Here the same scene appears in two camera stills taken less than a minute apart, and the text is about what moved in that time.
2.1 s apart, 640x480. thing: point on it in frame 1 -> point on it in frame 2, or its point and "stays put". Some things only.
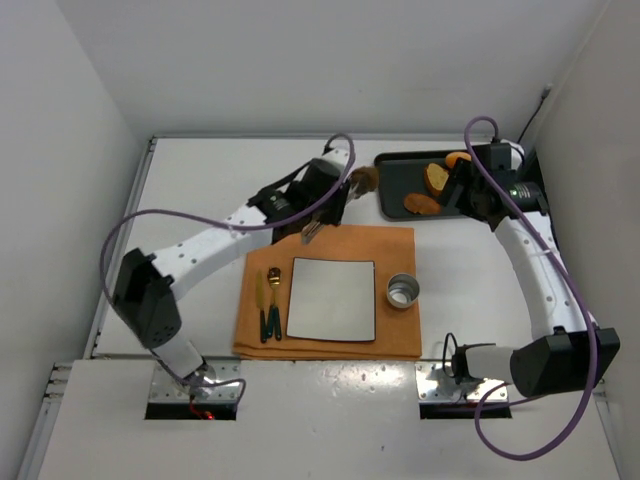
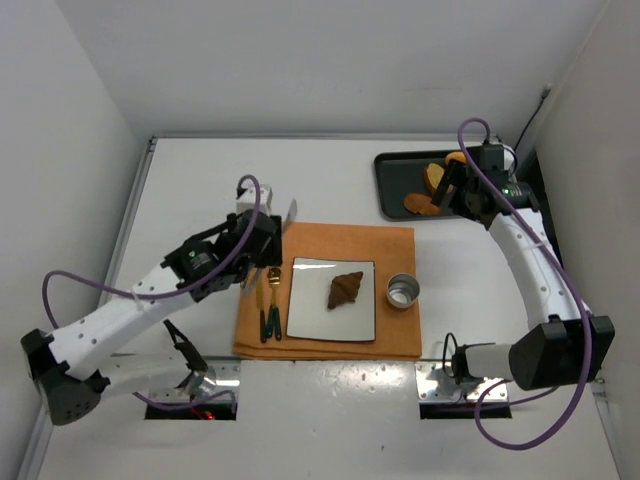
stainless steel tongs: [313, 228] -> [274, 277]
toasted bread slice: [421, 203] stays put
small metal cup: [402, 290] stays put
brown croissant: [364, 179] -> [344, 287]
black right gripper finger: [462, 171] stays put
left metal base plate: [215, 381] stays put
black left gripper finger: [319, 175] -> [243, 224]
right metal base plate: [436, 381] stays put
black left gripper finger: [331, 212] -> [271, 252]
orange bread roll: [436, 178] stays put
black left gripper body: [341, 201] -> [273, 245]
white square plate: [332, 300] stays put
